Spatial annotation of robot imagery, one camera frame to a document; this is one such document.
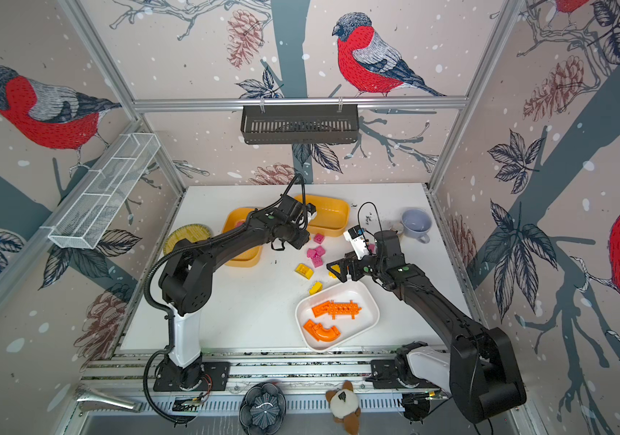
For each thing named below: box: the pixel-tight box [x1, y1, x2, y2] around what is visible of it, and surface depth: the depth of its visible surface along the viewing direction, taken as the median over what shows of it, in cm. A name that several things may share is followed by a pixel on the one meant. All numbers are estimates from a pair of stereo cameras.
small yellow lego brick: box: [309, 280, 324, 296], surface depth 91 cm
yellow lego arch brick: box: [294, 262, 315, 281], surface depth 96 cm
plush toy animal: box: [325, 379, 361, 435], surface depth 69 cm
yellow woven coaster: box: [163, 223, 212, 256], surface depth 106 cm
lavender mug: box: [400, 208, 433, 244], surface depth 106 cm
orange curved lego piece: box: [302, 319, 341, 342], surface depth 82 cm
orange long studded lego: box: [311, 299, 363, 320], surface depth 85 cm
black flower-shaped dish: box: [239, 381, 287, 435], surface depth 68 cm
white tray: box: [294, 280, 380, 353], surface depth 85 cm
